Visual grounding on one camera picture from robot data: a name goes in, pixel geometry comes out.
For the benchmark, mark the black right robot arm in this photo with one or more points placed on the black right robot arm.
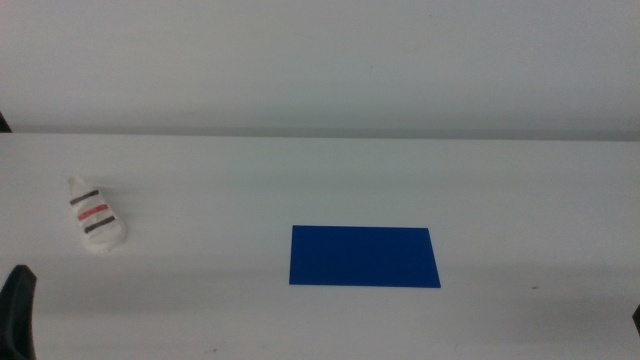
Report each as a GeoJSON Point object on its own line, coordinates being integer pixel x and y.
{"type": "Point", "coordinates": [637, 320]}

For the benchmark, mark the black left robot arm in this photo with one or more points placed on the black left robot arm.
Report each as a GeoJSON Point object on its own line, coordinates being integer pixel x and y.
{"type": "Point", "coordinates": [16, 315]}

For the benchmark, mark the blue rectangular mat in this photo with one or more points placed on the blue rectangular mat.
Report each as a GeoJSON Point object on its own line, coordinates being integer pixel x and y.
{"type": "Point", "coordinates": [364, 257]}

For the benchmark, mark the dark object behind table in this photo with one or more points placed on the dark object behind table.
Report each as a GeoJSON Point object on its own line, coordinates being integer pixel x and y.
{"type": "Point", "coordinates": [3, 125]}

